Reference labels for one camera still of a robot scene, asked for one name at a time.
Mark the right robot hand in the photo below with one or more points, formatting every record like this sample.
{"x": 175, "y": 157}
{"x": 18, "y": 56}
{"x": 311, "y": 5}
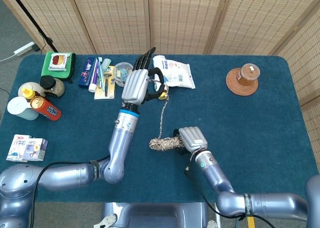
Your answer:
{"x": 193, "y": 138}

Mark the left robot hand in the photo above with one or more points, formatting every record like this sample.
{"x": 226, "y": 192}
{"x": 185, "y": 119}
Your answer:
{"x": 135, "y": 85}

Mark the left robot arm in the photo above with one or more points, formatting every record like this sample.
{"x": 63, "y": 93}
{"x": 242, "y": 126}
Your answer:
{"x": 120, "y": 143}

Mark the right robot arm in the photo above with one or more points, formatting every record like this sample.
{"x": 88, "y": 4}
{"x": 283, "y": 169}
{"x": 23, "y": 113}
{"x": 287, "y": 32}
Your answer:
{"x": 270, "y": 204}

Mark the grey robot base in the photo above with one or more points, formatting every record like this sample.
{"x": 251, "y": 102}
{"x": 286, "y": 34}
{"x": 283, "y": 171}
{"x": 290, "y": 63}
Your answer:
{"x": 155, "y": 215}

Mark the NFC juice carton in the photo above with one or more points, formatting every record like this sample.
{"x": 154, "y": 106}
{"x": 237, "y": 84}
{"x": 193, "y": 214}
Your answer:
{"x": 36, "y": 149}

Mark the clear tub of binder clips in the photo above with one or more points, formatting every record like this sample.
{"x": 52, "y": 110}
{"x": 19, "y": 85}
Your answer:
{"x": 120, "y": 73}

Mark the razor on yellow card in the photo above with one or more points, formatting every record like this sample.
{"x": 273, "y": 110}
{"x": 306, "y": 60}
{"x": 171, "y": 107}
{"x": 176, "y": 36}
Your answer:
{"x": 110, "y": 88}

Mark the teal toothbrush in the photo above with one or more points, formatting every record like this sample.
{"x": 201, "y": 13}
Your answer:
{"x": 106, "y": 63}

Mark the white purple toothpaste tube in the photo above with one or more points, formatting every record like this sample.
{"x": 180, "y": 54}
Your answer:
{"x": 93, "y": 78}

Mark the white plastic food bag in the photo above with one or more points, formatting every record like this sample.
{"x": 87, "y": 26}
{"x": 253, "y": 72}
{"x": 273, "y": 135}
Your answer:
{"x": 180, "y": 73}

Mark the dark blue toothpaste box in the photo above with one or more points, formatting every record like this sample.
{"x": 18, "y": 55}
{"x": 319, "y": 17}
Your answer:
{"x": 84, "y": 74}

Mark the blue table cloth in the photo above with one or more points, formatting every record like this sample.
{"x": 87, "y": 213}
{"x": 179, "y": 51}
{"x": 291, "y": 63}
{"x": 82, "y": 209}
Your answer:
{"x": 250, "y": 138}

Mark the round woven rattan coaster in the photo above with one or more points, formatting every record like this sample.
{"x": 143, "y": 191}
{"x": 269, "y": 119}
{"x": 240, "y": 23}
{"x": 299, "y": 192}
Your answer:
{"x": 232, "y": 86}

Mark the glass spice jar black lid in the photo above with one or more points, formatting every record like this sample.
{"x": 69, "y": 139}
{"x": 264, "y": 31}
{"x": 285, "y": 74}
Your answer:
{"x": 57, "y": 88}

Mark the red yellow snack packet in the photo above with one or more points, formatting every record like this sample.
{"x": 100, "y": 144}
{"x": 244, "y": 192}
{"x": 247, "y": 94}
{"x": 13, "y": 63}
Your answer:
{"x": 58, "y": 61}

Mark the clear jar of rubber bands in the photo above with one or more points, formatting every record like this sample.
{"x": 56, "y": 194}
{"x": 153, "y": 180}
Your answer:
{"x": 248, "y": 74}

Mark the orange drink can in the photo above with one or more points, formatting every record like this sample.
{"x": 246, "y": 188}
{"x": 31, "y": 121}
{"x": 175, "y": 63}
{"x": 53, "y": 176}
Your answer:
{"x": 48, "y": 109}

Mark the green zip pouch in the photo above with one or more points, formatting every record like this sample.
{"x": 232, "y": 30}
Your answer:
{"x": 46, "y": 70}

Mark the round white bottle yellow cap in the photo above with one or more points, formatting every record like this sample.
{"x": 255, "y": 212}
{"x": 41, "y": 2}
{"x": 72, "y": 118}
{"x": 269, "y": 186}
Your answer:
{"x": 26, "y": 87}

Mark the white power strip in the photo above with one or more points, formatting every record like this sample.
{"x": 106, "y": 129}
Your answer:
{"x": 25, "y": 48}

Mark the white plastic cup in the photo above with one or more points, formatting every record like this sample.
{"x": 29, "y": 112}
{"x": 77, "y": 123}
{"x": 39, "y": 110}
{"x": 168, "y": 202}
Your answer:
{"x": 18, "y": 108}

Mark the black tripod stand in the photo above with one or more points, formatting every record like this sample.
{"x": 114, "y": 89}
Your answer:
{"x": 32, "y": 21}

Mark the white milk carton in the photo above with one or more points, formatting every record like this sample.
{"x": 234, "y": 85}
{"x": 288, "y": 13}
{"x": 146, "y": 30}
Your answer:
{"x": 16, "y": 145}

